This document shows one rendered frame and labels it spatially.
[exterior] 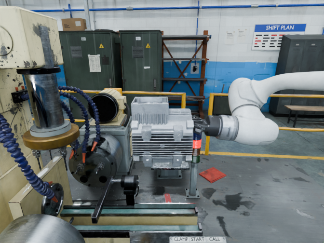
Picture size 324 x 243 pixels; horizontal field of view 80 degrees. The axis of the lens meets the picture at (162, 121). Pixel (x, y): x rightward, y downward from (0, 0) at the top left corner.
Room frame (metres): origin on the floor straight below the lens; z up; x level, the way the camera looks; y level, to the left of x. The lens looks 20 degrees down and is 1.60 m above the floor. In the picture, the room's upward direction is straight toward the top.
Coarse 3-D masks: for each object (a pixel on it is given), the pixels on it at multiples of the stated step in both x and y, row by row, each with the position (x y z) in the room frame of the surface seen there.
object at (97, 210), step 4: (108, 176) 0.80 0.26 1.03; (112, 176) 0.80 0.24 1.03; (108, 180) 0.77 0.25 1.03; (112, 180) 0.78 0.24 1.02; (108, 184) 0.74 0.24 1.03; (104, 188) 0.72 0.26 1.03; (108, 188) 0.73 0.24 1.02; (104, 192) 0.69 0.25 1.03; (108, 192) 0.72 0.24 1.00; (100, 196) 0.66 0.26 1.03; (104, 196) 0.66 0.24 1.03; (100, 200) 0.64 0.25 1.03; (104, 200) 0.65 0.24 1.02; (100, 204) 0.62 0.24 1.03; (96, 208) 0.60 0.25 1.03; (100, 208) 0.60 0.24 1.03; (96, 212) 0.58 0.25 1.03; (100, 212) 0.60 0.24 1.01; (92, 216) 0.56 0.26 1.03; (96, 216) 0.56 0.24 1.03; (92, 220) 0.55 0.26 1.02; (96, 220) 0.55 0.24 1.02
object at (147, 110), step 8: (136, 104) 0.60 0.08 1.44; (144, 104) 0.60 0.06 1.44; (152, 104) 0.60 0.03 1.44; (160, 104) 0.60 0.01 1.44; (168, 104) 0.60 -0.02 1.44; (136, 112) 0.60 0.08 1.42; (144, 112) 0.60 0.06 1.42; (152, 112) 0.60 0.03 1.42; (160, 112) 0.60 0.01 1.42; (136, 120) 0.60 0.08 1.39; (144, 120) 0.60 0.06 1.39; (152, 120) 0.60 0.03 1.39; (160, 120) 0.60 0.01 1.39
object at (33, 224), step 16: (16, 224) 0.40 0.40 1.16; (32, 224) 0.40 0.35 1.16; (48, 224) 0.41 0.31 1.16; (64, 224) 0.43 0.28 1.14; (0, 240) 0.36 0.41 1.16; (16, 240) 0.35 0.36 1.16; (32, 240) 0.36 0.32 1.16; (48, 240) 0.37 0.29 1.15; (64, 240) 0.39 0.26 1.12; (80, 240) 0.42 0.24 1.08
